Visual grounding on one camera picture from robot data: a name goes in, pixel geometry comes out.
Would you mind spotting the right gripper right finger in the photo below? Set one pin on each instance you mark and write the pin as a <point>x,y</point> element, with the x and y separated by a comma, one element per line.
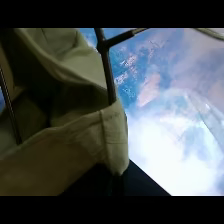
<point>138,181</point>

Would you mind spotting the beige long-sleeved shirt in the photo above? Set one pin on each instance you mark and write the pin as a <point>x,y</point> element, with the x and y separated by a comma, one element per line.
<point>66,156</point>

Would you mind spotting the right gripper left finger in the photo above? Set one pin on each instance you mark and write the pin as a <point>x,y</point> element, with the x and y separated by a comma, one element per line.
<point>95,181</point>

